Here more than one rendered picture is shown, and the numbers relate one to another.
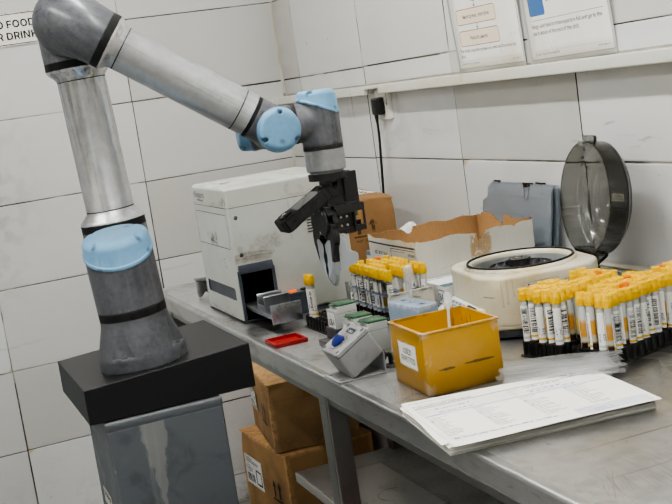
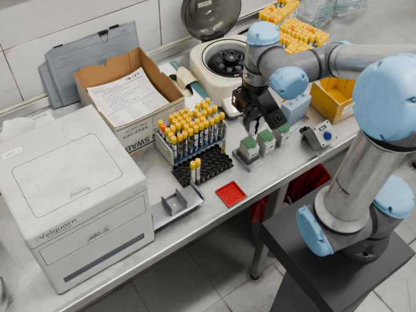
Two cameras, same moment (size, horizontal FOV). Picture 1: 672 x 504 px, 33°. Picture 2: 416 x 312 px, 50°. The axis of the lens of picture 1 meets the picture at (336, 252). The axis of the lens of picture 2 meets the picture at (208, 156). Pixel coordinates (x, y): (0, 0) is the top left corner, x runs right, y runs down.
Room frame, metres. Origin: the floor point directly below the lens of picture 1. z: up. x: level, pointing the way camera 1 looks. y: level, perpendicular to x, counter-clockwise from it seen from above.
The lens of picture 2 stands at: (2.48, 0.80, 1.98)
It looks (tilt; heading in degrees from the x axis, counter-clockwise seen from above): 52 degrees down; 254
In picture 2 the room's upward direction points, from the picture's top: 3 degrees clockwise
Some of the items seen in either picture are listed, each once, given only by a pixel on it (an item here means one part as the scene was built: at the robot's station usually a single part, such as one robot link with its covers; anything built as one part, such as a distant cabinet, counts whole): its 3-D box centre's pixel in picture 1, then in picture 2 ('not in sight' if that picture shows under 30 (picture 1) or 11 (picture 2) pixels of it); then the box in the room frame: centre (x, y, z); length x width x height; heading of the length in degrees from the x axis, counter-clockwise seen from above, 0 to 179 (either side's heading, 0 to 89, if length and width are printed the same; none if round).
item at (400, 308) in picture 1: (415, 330); (293, 110); (1.93, -0.12, 0.92); 0.10 x 0.07 x 0.10; 27
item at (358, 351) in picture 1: (362, 348); (316, 132); (1.89, -0.02, 0.92); 0.13 x 0.07 x 0.08; 111
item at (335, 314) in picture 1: (343, 320); (249, 149); (2.12, 0.01, 0.92); 0.05 x 0.04 x 0.06; 113
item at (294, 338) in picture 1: (286, 340); (231, 194); (2.21, 0.12, 0.88); 0.07 x 0.07 x 0.01; 21
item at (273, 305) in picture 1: (270, 303); (167, 208); (2.40, 0.15, 0.92); 0.21 x 0.07 x 0.05; 21
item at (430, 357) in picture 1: (445, 349); (337, 96); (1.76, -0.15, 0.93); 0.13 x 0.13 x 0.10; 18
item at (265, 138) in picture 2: (359, 331); (265, 142); (2.06, -0.02, 0.91); 0.05 x 0.04 x 0.07; 111
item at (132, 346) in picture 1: (137, 333); (364, 225); (1.93, 0.36, 0.99); 0.15 x 0.15 x 0.10
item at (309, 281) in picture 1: (336, 301); (202, 157); (2.27, 0.01, 0.93); 0.17 x 0.09 x 0.11; 21
